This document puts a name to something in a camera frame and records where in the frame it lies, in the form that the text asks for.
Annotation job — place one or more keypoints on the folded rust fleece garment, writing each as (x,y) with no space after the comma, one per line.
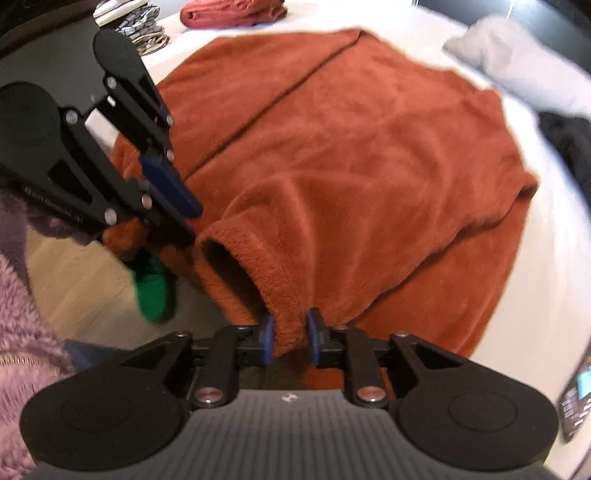
(231,13)

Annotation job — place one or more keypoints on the remote control device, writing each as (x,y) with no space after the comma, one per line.
(575,401)

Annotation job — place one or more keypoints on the white bed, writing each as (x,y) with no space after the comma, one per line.
(554,254)

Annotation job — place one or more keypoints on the grey striped garment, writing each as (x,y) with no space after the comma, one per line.
(143,34)

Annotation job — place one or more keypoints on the black garment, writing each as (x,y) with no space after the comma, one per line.
(570,143)

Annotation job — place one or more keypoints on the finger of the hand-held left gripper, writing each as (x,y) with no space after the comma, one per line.
(106,194)
(171,184)

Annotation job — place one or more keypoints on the green slipper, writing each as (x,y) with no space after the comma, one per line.
(154,290)

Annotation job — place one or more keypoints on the rust fleece robe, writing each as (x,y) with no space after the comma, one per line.
(360,161)

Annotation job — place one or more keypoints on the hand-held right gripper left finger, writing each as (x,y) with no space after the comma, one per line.
(268,341)

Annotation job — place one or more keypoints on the grey pillow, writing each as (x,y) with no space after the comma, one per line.
(521,60)

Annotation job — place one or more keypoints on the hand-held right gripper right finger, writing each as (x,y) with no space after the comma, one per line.
(314,339)

